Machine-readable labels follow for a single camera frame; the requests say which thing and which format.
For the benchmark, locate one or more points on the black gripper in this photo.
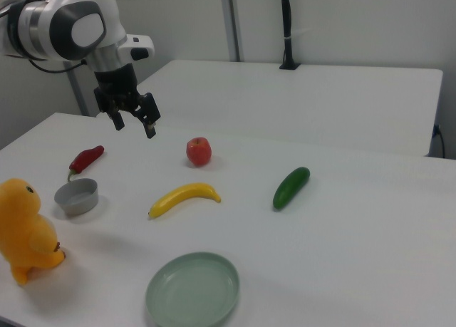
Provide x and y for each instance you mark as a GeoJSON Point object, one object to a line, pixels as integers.
{"type": "Point", "coordinates": [115, 83]}

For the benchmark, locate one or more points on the red apple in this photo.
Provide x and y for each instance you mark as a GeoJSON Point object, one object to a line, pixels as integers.
{"type": "Point", "coordinates": [199, 151]}

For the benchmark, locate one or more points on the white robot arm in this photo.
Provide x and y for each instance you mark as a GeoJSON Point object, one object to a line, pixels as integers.
{"type": "Point", "coordinates": [53, 24]}

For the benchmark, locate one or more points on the small grey bowl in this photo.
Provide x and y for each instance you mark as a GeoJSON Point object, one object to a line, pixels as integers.
{"type": "Point", "coordinates": [76, 203]}

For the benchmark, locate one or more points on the red chili pepper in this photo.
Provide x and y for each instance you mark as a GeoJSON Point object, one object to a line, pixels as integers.
{"type": "Point", "coordinates": [85, 158]}

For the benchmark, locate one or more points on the yellow banana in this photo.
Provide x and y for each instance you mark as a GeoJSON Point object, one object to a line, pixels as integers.
{"type": "Point", "coordinates": [181, 195]}

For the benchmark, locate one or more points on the orange plush duck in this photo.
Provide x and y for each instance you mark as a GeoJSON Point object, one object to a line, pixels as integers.
{"type": "Point", "coordinates": [26, 234]}

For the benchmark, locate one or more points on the green cucumber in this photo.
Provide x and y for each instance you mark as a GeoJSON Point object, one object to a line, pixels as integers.
{"type": "Point", "coordinates": [291, 187]}

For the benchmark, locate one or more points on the black pole with clamp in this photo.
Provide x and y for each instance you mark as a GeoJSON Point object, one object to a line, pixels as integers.
{"type": "Point", "coordinates": [286, 20]}

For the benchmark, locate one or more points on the pale green plate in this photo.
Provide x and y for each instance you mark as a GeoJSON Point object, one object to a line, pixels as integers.
{"type": "Point", "coordinates": [192, 291]}

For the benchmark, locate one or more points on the thin aluminium frame post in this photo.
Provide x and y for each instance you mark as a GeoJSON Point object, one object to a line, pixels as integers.
{"type": "Point", "coordinates": [79, 92]}

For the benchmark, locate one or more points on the wide aluminium frame post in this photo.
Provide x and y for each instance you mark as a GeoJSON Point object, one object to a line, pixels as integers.
{"type": "Point", "coordinates": [233, 20]}

